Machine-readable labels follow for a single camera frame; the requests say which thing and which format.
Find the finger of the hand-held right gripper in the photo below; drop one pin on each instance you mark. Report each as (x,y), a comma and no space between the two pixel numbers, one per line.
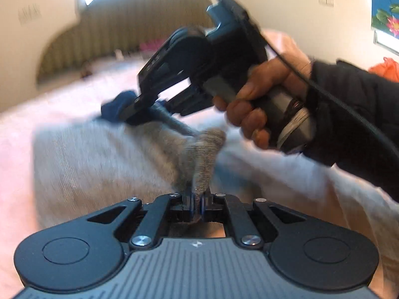
(140,112)
(187,102)

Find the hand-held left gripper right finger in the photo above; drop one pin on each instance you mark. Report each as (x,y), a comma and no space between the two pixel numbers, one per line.
(204,201)

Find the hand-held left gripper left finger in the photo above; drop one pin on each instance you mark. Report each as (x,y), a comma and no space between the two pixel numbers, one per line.
(190,201)

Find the grey and navy knit sweater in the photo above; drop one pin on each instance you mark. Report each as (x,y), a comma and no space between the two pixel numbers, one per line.
(124,155)

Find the person's right forearm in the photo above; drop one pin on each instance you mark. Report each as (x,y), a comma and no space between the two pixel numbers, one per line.
(355,124)

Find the person's right hand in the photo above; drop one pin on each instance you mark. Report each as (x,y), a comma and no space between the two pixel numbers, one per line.
(252,109)

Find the small white object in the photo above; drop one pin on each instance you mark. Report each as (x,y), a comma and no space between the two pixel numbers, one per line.
(118,53)

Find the olive striped headboard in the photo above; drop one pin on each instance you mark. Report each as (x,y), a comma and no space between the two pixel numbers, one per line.
(118,28)

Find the pink blanket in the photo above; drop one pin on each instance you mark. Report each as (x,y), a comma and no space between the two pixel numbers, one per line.
(40,106)

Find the orange cloth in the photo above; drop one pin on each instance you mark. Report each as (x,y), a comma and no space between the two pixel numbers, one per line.
(385,68)

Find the wall switch plate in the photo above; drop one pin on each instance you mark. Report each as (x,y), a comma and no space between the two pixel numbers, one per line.
(29,14)
(326,1)

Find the floral wall poster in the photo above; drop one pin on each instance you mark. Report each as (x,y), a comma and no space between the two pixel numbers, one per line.
(386,4)

